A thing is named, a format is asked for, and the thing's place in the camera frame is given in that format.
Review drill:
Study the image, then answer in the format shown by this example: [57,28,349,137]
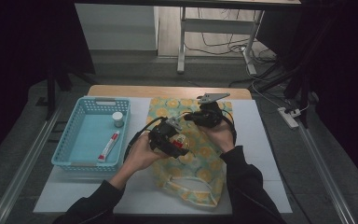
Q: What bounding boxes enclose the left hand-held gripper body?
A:
[148,116,185,154]

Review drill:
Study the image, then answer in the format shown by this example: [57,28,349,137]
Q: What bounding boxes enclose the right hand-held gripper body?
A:
[197,92,231,129]

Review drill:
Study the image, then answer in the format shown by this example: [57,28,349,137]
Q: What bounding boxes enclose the orange-slice print drawstring bag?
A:
[145,96,235,208]

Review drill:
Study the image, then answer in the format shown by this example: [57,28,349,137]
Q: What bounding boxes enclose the small white-capped bottle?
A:
[111,111,125,128]

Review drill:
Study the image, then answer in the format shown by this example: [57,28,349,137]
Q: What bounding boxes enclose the white and red ointment tube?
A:
[97,130,121,163]

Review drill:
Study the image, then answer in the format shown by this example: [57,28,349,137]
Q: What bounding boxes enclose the light blue plastic basket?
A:
[50,96,131,174]

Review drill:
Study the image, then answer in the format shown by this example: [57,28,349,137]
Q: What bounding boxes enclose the person's right hand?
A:
[197,119,236,154]

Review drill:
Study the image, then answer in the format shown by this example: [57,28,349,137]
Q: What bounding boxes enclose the person's left hand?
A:
[122,132,170,173]

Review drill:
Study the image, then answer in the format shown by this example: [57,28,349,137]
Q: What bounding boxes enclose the white table mat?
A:
[33,96,293,216]

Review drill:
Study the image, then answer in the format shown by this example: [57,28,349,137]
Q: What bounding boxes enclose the white power strip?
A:
[277,106,301,130]

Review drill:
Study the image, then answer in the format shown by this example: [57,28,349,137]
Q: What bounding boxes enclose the white-legged desk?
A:
[74,0,302,76]

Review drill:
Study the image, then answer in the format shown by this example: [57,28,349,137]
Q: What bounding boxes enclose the pale grey cabinet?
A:
[74,3,160,52]

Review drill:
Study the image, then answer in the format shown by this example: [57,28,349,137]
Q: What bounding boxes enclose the black curtain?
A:
[255,0,358,189]
[0,0,96,167]

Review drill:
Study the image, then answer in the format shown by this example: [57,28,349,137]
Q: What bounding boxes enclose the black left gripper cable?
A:
[122,116,169,164]

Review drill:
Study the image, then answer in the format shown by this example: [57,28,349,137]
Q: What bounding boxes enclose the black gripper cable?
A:
[220,108,239,147]
[122,116,169,164]

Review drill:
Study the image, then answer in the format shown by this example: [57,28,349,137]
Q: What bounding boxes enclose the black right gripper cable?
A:
[220,108,239,147]

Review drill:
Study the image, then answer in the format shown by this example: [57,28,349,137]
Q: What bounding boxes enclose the white floor cable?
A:
[245,60,310,114]

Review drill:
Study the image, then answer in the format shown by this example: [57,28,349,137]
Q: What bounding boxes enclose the black floor cables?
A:
[185,8,278,58]

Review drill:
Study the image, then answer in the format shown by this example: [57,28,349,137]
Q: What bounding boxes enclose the aluminium rail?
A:
[295,120,358,224]
[0,92,68,224]

